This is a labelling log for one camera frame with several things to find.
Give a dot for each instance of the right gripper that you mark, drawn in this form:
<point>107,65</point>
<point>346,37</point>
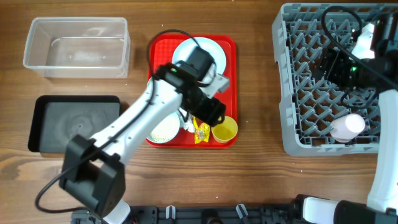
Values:
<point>339,60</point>

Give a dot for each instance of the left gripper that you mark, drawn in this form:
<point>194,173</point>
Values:
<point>209,110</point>

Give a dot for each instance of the light blue rice bowl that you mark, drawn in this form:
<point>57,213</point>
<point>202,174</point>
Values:
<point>168,129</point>

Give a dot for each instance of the yellow cup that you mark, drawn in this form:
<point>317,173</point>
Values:
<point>225,131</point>

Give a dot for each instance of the pink cup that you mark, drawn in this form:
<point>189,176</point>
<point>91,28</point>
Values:
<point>347,127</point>

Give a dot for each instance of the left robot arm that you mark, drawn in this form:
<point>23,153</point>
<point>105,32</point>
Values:
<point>93,170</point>

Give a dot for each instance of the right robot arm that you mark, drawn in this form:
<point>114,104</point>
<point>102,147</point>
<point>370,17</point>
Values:
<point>372,64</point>

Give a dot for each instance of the grey dishwasher rack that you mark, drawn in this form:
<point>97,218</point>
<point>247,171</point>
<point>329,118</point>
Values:
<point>308,106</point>

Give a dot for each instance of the black waste tray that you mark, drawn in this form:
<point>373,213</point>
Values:
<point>58,118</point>

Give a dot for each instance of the crumpled white tissue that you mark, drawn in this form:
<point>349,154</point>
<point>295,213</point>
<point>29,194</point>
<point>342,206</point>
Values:
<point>186,120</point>

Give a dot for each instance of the yellow snack wrapper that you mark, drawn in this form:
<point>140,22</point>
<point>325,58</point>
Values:
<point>202,131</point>

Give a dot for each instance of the light blue plate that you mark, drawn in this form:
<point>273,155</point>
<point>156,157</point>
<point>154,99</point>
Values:
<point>186,47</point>

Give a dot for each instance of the clear plastic bin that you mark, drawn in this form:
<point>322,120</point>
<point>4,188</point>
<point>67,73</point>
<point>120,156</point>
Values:
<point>78,47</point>

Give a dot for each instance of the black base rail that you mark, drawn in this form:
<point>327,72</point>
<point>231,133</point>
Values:
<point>266,214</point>

